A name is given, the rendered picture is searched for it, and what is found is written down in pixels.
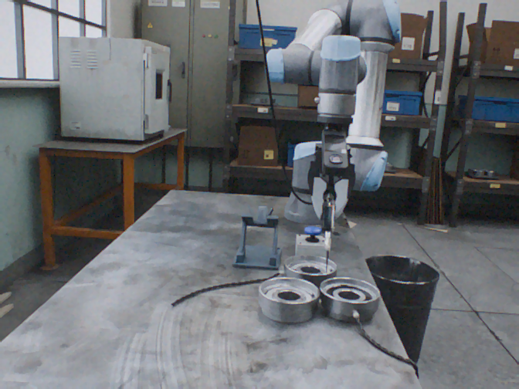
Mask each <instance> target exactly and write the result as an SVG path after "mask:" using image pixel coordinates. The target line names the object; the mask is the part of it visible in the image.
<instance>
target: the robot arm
mask: <svg viewBox="0 0 519 389"><path fill-rule="evenodd" d="M400 41H401V12H400V5H399V4H398V2H397V1H396V0H338V1H336V2H332V3H330V4H327V5H325V6H323V7H322V8H320V9H318V10H317V11H316V12H315V13H314V14H313V15H312V16H311V17H310V20H309V23H308V26H306V27H305V28H304V30H303V31H302V32H301V33H300V34H299V35H298V36H297V38H296V39H295V40H294V41H293V42H292V43H291V44H290V45H289V46H288V48H286V49H272V50H270V51H269V52H268V53H267V55H266V59H267V66H268V72H269V78H270V81H271V82H278V83H287V84H304V85H316V86H319V96H320V97H316V99H314V102H316V103H319V105H318V110H317V112H318V113H320V114H318V119H317V122H321V123H325V128H324V129H323V131H322V137H321V141H317V142H307V143H302V144H298V145H297V146H296V147H295V151H294V158H293V180H292V187H293V190H294V192H295V193H296V194H297V195H298V196H299V197H300V198H302V199H303V200H305V201H312V202H313V204H314V205H306V204H304V203H303V202H302V201H300V200H299V199H298V198H296V197H295V196H294V195H293V193H292V192H291V194H290V197H289V200H288V202H287V206H286V208H285V214H284V217H285V219H287V220H289V221H291V222H296V223H301V224H306V225H322V215H323V208H324V206H327V204H328V201H325V202H324V199H326V198H327V196H328V194H330V193H331V187H334V190H335V193H336V197H335V199H334V204H335V207H334V222H335V221H336V220H337V219H338V216H339V215H341V213H342V212H343V210H344V207H345V205H346V204H347V201H348V199H349V196H350V194H351V192H352V190H356V191H377V190H378V188H379V186H380V184H381V182H382V178H383V174H384V171H385V165H386V161H387V156H388V154H387V153H386V152H384V151H383V145H382V143H381V141H380V140H379V139H378V134H379V127H380V120H381V114H382V101H383V94H384V88H385V75H386V69H387V62H388V54H389V53H390V52H392V51H393V50H394V48H395V43H398V42H400ZM351 95H353V96H351ZM343 124H350V128H349V135H348V138H346V132H345V131H343Z"/></svg>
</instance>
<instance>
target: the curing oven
mask: <svg viewBox="0 0 519 389"><path fill-rule="evenodd" d="M170 60H171V48H170V47H168V46H162V45H159V44H157V43H155V42H151V41H148V40H146V39H143V40H140V39H115V38H100V37H84V36H82V37H69V36H59V84H60V103H61V122H62V130H61V136H62V137H70V138H69V141H75V137H87V138H100V139H113V140H123V139H127V140H137V145H142V140H145V139H148V138H150V137H154V136H157V135H158V136H159V137H163V134H165V133H167V132H169V101H170V103H171V81H170ZM169 89H170V97H169Z"/></svg>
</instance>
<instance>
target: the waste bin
mask: <svg viewBox="0 0 519 389"><path fill-rule="evenodd" d="M365 261H366V263H367V266H368V268H369V271H370V273H371V275H372V277H373V280H374V281H375V285H376V287H377V289H378V290H379V292H380V296H381V298H382V301H383V303H384V305H385V308H386V309H387V312H388V314H389V316H390V318H391V320H392V323H393V326H394V328H395V332H396V333H397V334H398V336H399V338H400V340H401V341H402V344H403V346H404V348H405V351H406V353H407V355H408V358H409V359H410V360H412V361H413V362H414V363H416V364H417V363H418V362H419V355H420V352H421V348H422V342H423V338H424V334H426V327H427V324H428V320H429V313H430V310H431V305H432V303H433V298H434V296H435V291H436V289H437V284H438V282H439V272H438V271H437V270H436V269H435V268H433V267H432V266H431V265H429V264H426V263H424V262H422V261H419V260H417V259H412V258H409V257H405V256H399V255H375V256H371V257H368V258H367V259H366V260H365Z"/></svg>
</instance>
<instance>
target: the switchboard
mask: <svg viewBox="0 0 519 389"><path fill-rule="evenodd" d="M246 15H247V0H236V12H235V32H234V40H235V41H236V45H234V46H235V49H239V34H240V29H239V24H246ZM228 35H229V0H141V40H143V39H146V40H148V41H151V42H155V43H157V44H159V45H162V46H168V47H170V48H171V60H170V81H171V103H170V101H169V126H171V127H173V128H187V129H188V130H187V131H185V147H186V148H187V157H186V191H188V166H189V148H190V147H193V148H207V149H210V159H209V160H210V162H209V193H211V192H212V150H213V149H221V150H223V147H224V124H225V102H226V80H227V57H228ZM244 69H245V63H244V60H234V63H233V74H232V91H233V97H232V105H242V104H243V87H244ZM242 122H243V117H232V120H231V136H230V140H231V144H230V150H235V151H237V150H238V141H237V136H236V128H235V123H236V126H237V130H238V135H239V132H240V123H242ZM165 146H168V147H177V146H178V138H177V139H175V140H173V141H171V142H168V143H166V144H165V145H163V146H162V147H163V157H162V158H163V163H162V184H164V183H165Z"/></svg>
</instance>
